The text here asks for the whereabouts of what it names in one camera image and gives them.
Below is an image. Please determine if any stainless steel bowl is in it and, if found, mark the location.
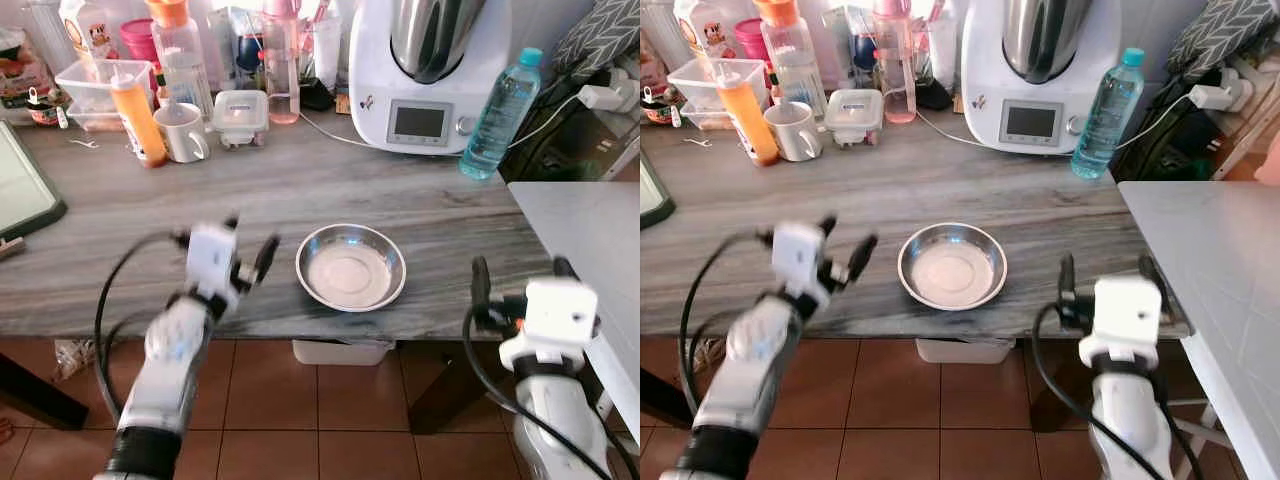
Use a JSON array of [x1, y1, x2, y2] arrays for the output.
[[897, 222, 1010, 312], [296, 224, 408, 313]]

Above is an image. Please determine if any white milk carton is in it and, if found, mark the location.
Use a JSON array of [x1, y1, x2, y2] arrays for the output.
[[59, 0, 114, 77], [671, 0, 732, 67]]

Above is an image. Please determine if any white charger plug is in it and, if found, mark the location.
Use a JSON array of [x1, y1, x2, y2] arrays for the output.
[[1187, 83, 1237, 114], [577, 83, 627, 114]]

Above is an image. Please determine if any blue plastic water bottle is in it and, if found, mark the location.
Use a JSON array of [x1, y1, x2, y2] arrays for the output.
[[1069, 47, 1147, 182], [459, 47, 544, 182]]

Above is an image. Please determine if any small clear lidded container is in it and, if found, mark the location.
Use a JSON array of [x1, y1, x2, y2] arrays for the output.
[[211, 90, 270, 150], [822, 88, 886, 150]]

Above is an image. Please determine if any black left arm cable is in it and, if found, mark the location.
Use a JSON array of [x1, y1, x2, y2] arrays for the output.
[[677, 231, 778, 421], [94, 231, 193, 421]]

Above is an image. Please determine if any white kitchen cooking machine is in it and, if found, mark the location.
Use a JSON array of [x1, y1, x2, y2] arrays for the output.
[[959, 0, 1124, 154], [348, 0, 514, 157]]

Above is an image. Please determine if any clear plastic tub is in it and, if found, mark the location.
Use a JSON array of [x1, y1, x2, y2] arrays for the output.
[[666, 58, 767, 132], [55, 59, 153, 132]]

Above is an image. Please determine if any grey patterned cushion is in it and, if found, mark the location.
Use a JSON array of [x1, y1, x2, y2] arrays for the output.
[[552, 0, 641, 83], [1164, 0, 1280, 83]]

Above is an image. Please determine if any grey wood-top table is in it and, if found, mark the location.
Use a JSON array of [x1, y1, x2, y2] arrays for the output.
[[640, 108, 1193, 433], [0, 108, 563, 437]]

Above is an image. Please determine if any white power cable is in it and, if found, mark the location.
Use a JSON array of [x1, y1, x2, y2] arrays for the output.
[[914, 94, 1193, 152], [299, 94, 583, 152]]

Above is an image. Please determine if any white plastic box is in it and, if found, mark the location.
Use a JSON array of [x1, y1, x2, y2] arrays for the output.
[[291, 338, 395, 367], [914, 338, 1017, 366]]

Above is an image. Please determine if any white ceramic mug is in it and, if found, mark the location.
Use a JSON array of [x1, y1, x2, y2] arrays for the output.
[[153, 102, 212, 164], [762, 100, 824, 164]]

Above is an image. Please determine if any black bag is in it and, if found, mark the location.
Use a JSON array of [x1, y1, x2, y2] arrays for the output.
[[499, 75, 641, 184], [1111, 75, 1253, 184]]

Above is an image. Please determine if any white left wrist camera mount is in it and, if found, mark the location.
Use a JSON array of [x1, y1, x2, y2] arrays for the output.
[[186, 223, 240, 301], [771, 221, 827, 295]]

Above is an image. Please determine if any orange sauce squeeze bottle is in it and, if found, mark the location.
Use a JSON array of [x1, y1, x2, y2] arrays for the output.
[[108, 62, 170, 169], [714, 62, 782, 168]]

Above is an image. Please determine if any dark rimmed tray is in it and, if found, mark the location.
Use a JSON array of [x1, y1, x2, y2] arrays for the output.
[[640, 147, 677, 230], [0, 120, 69, 242]]

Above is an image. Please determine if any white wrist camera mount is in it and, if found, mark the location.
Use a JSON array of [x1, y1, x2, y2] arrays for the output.
[[1077, 275, 1164, 367], [498, 279, 600, 367], [186, 223, 240, 301], [771, 221, 827, 295]]

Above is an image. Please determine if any pink plastic cup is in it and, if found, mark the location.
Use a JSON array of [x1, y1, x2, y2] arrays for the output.
[[119, 18, 162, 64], [732, 18, 772, 62]]

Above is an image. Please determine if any white plastic table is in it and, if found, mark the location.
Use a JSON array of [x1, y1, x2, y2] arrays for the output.
[[507, 181, 641, 443], [1117, 180, 1280, 480]]

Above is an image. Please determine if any pink drinking bottle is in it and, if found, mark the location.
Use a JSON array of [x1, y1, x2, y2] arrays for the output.
[[262, 0, 304, 126], [872, 0, 919, 126]]

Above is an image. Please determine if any clear bottle with orange cap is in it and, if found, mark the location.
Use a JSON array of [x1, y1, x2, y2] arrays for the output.
[[146, 0, 215, 117], [751, 0, 830, 120]]

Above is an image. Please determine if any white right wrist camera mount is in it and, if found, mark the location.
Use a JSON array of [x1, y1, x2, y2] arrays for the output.
[[498, 279, 600, 367], [1077, 275, 1164, 367]]

